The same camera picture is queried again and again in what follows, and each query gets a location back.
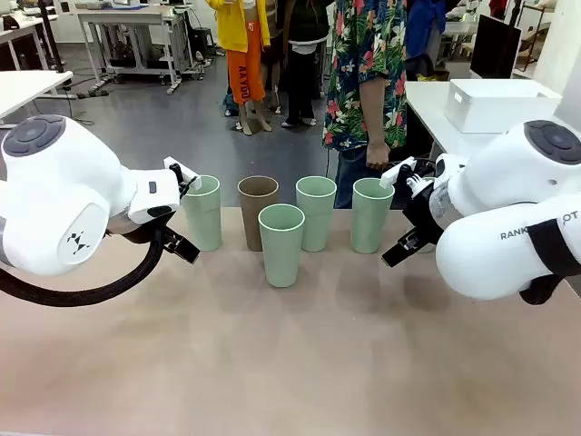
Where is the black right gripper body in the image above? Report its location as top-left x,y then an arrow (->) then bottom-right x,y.
403,181 -> 444,237

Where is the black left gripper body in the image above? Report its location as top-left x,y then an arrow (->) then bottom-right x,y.
156,225 -> 182,250

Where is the brown plastic cup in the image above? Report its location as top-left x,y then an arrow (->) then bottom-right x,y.
237,175 -> 281,253

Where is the white plastic basket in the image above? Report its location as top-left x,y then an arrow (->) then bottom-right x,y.
443,79 -> 564,134

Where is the person's right forearm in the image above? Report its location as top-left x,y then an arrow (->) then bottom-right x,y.
360,74 -> 390,146

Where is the person's right hand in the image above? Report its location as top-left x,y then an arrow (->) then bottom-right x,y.
365,141 -> 391,171

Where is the large white table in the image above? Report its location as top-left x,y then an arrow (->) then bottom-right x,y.
403,79 -> 564,160

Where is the person in floral shirt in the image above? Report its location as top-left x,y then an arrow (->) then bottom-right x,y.
322,0 -> 409,210

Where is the person in blue top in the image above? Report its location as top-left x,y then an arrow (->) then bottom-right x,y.
406,0 -> 448,78

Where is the black monitor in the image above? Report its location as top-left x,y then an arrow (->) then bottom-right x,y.
469,13 -> 523,81

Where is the mannequin in yellow and orange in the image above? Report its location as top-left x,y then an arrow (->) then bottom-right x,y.
206,0 -> 273,136

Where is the person in black clothes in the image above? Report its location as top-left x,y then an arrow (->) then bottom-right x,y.
274,0 -> 330,128

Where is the white table with grey legs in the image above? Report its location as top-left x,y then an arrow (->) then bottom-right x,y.
0,70 -> 74,126

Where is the grey workbench desk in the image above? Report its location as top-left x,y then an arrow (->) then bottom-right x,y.
74,6 -> 192,94

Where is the black stand pole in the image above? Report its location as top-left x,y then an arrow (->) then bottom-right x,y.
38,0 -> 64,74

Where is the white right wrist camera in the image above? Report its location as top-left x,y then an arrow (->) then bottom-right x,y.
379,156 -> 437,194

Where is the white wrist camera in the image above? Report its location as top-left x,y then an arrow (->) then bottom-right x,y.
162,155 -> 203,197
379,156 -> 437,194

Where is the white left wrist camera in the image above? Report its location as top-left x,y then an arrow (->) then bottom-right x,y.
162,155 -> 203,197

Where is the black right arm cable sleeve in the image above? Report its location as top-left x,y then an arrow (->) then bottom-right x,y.
519,217 -> 581,306

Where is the wooden frame chair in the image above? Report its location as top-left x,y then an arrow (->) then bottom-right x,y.
517,0 -> 553,72

